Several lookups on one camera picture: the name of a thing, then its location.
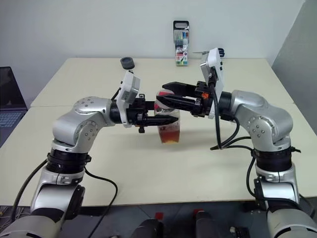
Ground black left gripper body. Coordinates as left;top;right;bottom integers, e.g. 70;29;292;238
127;95;150;134

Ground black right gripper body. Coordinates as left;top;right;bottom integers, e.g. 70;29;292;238
190;81;214;118

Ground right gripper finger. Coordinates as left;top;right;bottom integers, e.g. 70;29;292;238
161;81;198;97
155;95;197;114

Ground clear plastic drink bottle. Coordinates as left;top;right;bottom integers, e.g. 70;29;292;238
153;90;182;145

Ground black round bottle cap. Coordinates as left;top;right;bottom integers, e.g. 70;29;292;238
120;57;135;70

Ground marker pen set box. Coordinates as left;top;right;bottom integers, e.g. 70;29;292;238
173;20;190;67

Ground dark rounded shape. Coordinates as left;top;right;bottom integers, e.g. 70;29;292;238
194;209;220;238
130;212;164;238

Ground small black block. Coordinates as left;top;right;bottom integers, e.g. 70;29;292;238
229;225;250;238

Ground dark grey laptop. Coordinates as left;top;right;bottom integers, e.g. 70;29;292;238
0;66;28;147

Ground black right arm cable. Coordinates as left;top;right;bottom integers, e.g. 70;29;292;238
210;73;257;199

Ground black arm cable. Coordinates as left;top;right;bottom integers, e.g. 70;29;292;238
11;160;48;221
210;73;257;199
83;167;119;238

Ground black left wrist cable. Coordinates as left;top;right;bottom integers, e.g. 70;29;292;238
110;85;122;101

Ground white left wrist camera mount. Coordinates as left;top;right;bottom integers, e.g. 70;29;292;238
115;70;142;128

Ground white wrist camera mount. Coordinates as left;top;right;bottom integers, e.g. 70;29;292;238
115;70;142;128
199;47;226;120

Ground blue handled scissors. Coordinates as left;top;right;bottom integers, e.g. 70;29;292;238
192;48;226;58

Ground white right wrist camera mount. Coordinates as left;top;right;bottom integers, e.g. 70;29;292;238
199;47;226;120

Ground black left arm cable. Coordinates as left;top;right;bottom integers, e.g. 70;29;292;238
11;160;48;221
83;167;119;238

